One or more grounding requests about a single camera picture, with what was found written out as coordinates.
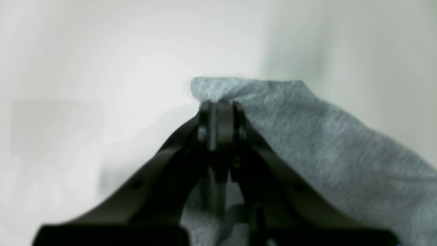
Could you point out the grey T-shirt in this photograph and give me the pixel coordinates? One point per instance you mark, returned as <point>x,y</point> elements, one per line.
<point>365,174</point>

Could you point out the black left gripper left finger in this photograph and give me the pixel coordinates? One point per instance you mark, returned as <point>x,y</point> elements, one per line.
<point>146,210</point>

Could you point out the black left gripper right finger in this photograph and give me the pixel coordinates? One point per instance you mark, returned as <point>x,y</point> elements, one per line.
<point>282,209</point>

